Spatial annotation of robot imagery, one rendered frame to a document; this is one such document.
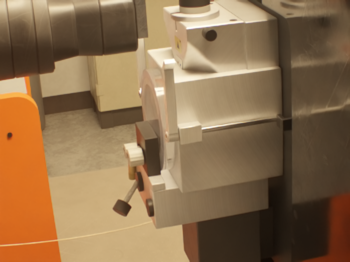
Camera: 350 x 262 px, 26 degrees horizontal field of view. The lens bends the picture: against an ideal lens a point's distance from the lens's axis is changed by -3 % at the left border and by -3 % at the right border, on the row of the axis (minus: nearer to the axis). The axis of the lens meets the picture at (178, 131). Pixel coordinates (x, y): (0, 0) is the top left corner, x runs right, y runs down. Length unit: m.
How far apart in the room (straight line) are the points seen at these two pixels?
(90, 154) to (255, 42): 3.08
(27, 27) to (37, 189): 0.48
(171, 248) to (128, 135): 2.44
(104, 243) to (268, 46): 0.91
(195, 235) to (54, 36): 0.23
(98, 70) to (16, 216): 2.81
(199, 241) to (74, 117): 3.50
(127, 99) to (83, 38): 3.31
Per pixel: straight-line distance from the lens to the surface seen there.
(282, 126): 0.62
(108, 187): 1.68
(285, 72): 0.62
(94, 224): 1.54
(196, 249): 0.69
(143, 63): 0.70
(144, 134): 0.65
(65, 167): 3.56
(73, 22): 0.59
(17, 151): 1.01
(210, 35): 0.59
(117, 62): 3.83
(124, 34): 0.59
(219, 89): 0.61
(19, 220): 1.05
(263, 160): 0.65
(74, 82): 4.22
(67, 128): 4.02
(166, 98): 0.59
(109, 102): 3.88
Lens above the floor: 1.44
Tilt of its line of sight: 22 degrees down
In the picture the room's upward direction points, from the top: 4 degrees counter-clockwise
